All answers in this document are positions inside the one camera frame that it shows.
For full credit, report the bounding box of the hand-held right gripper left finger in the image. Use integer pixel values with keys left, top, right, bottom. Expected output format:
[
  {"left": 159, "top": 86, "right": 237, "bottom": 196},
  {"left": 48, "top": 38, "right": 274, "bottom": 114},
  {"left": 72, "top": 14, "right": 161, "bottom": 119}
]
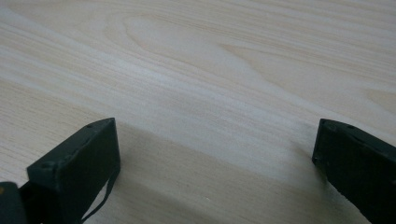
[{"left": 26, "top": 117, "right": 121, "bottom": 224}]

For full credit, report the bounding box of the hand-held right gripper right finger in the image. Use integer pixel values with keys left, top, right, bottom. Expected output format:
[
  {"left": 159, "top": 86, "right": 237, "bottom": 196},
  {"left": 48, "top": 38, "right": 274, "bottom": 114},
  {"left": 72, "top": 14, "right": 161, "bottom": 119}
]
[{"left": 311, "top": 118, "right": 396, "bottom": 224}]

